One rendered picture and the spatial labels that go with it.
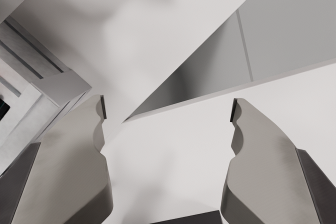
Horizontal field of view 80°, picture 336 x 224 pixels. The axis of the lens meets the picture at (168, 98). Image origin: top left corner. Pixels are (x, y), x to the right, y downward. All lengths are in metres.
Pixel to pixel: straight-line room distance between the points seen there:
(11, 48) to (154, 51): 0.20
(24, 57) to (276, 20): 1.18
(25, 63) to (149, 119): 0.20
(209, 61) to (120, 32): 0.91
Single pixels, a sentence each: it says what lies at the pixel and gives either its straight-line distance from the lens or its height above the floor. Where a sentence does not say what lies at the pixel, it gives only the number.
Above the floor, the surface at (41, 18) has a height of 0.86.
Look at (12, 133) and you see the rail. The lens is 0.36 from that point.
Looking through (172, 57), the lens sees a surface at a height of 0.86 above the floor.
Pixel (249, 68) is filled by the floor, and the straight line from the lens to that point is 1.27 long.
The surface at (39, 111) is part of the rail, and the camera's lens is 0.31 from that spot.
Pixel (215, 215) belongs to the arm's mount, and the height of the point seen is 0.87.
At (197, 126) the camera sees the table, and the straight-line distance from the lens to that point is 0.37.
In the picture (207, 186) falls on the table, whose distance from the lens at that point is 0.44.
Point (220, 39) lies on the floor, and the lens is 1.21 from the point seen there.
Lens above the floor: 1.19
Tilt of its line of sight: 73 degrees down
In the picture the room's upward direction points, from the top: 168 degrees counter-clockwise
